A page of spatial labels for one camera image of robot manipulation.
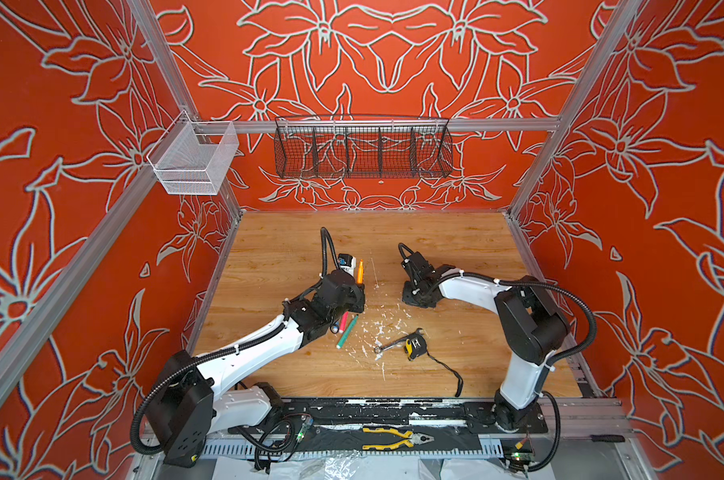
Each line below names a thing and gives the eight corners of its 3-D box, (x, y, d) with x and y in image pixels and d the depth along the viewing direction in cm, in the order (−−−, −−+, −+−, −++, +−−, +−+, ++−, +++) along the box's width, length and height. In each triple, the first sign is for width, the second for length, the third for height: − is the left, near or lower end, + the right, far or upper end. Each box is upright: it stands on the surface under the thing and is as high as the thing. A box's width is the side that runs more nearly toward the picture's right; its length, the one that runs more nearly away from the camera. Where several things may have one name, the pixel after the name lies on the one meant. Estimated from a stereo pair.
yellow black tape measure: (408, 361, 84) (410, 357, 81) (401, 345, 87) (402, 340, 84) (427, 352, 85) (430, 348, 83) (419, 337, 88) (421, 332, 86)
